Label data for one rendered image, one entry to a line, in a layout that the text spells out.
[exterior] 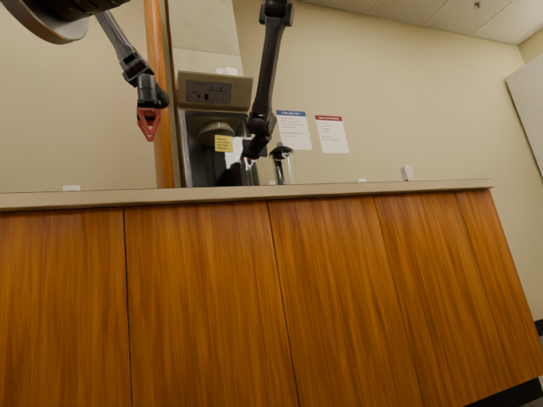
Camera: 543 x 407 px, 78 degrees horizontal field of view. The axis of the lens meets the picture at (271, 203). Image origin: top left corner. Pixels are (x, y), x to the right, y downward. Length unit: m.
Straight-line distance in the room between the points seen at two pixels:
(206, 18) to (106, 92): 0.66
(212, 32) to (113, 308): 1.32
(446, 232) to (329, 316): 0.66
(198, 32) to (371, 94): 1.42
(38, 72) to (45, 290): 1.35
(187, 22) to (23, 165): 1.01
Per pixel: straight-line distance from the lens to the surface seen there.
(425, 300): 1.43
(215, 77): 1.53
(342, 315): 1.21
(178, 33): 1.78
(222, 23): 1.88
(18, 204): 1.08
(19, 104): 2.07
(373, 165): 2.41
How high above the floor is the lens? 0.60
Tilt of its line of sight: 14 degrees up
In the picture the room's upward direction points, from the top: 9 degrees counter-clockwise
